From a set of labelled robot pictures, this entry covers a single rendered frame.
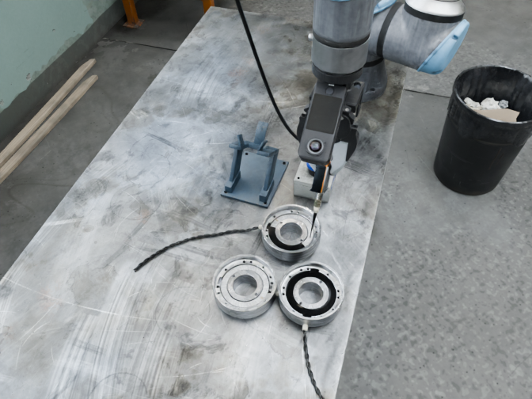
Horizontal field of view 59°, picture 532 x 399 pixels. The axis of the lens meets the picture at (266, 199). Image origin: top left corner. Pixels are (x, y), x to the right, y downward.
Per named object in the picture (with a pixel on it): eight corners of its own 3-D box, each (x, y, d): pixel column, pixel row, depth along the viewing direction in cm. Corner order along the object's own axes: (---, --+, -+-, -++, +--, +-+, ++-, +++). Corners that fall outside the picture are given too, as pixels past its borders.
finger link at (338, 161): (355, 158, 82) (356, 117, 75) (346, 183, 78) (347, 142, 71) (337, 156, 83) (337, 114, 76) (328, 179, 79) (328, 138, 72)
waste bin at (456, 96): (506, 210, 189) (554, 131, 156) (421, 192, 196) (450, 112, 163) (506, 153, 209) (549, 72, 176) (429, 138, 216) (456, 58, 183)
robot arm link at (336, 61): (362, 53, 58) (300, 42, 60) (358, 84, 62) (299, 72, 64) (375, 22, 62) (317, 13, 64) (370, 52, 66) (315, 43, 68)
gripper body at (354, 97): (362, 112, 76) (373, 46, 67) (348, 147, 71) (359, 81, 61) (316, 102, 78) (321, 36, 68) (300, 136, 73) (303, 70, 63)
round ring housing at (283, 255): (325, 225, 88) (327, 211, 85) (311, 271, 81) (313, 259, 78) (271, 212, 90) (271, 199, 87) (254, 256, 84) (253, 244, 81)
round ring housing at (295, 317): (284, 268, 82) (285, 256, 79) (344, 279, 80) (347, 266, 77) (272, 324, 75) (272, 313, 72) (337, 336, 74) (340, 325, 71)
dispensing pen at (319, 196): (299, 237, 81) (320, 142, 76) (305, 229, 85) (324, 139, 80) (311, 241, 80) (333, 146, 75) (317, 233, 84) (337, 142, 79)
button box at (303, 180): (328, 203, 91) (330, 186, 87) (293, 195, 93) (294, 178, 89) (337, 173, 96) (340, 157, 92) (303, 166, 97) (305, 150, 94)
